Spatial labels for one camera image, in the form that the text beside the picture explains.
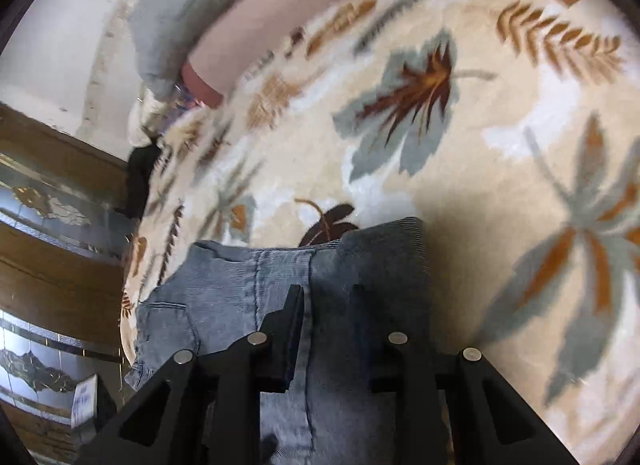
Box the leaf-printed cream blanket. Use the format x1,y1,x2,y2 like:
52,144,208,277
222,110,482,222
120,0,640,465

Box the grey quilted pillow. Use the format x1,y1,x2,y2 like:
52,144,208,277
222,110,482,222
127,0,323,98

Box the purple shiny wrapper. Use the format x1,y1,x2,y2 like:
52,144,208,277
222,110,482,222
170,85,202,110

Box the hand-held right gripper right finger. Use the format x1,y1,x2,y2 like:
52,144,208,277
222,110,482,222
352,284,581,465

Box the white paper label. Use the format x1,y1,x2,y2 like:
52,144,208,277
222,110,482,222
70,374,99,430

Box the cream crumpled cloth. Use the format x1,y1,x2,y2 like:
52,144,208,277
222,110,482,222
127,89,176,148

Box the wooden door with patterned glass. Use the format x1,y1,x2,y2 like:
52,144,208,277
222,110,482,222
0,102,132,465

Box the black crumpled cloth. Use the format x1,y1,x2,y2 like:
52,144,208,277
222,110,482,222
114,144,162,220

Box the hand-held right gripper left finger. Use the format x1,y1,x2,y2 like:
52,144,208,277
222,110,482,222
75,285,305,465

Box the grey denim pants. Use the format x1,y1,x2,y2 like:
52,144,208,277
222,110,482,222
122,217,453,465

